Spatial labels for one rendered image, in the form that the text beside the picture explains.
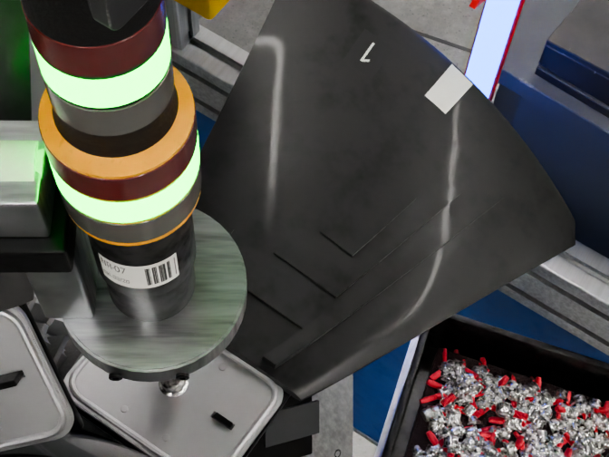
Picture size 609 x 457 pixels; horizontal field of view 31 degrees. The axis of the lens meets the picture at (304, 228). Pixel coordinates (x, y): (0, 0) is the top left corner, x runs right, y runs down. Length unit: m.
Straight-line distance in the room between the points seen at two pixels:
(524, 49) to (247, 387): 0.52
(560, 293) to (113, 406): 0.53
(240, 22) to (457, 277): 1.60
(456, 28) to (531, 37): 1.20
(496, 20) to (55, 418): 0.42
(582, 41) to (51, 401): 0.59
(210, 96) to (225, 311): 0.65
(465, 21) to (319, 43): 1.57
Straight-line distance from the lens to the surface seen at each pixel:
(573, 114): 0.94
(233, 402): 0.52
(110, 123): 0.28
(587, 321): 0.97
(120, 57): 0.26
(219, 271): 0.41
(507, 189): 0.63
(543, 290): 0.97
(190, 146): 0.31
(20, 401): 0.46
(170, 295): 0.38
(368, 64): 0.62
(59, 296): 0.38
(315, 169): 0.58
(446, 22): 2.17
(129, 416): 0.51
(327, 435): 0.72
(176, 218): 0.33
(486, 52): 0.77
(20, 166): 0.33
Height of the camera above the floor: 1.67
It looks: 62 degrees down
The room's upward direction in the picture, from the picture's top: 4 degrees clockwise
